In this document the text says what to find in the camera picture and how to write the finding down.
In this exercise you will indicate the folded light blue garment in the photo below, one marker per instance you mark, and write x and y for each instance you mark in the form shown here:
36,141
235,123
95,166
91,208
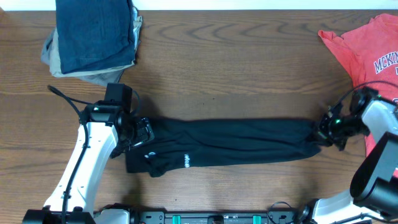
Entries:
135,27

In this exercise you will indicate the folded grey garment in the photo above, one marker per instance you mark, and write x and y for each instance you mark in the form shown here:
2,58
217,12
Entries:
102,77

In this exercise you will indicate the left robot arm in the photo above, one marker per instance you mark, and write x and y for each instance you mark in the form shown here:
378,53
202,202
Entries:
107,129

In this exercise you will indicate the black polo shirt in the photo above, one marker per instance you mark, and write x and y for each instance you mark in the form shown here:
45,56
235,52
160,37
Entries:
182,144

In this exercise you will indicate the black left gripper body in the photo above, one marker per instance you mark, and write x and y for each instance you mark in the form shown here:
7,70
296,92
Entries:
143,132

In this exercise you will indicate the folded navy blue garment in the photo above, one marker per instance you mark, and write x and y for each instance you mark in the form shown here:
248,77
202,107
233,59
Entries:
94,34

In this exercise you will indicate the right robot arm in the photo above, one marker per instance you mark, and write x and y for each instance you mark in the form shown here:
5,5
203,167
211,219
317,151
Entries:
372,194

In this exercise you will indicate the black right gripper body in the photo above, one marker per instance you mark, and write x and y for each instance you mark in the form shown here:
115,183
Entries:
336,132

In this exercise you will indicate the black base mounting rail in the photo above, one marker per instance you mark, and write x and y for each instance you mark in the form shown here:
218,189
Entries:
280,212

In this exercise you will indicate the red printed t-shirt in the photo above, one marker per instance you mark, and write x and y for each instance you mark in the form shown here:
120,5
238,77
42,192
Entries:
368,54

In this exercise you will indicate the folded beige garment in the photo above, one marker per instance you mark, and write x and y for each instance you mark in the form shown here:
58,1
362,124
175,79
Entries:
93,42

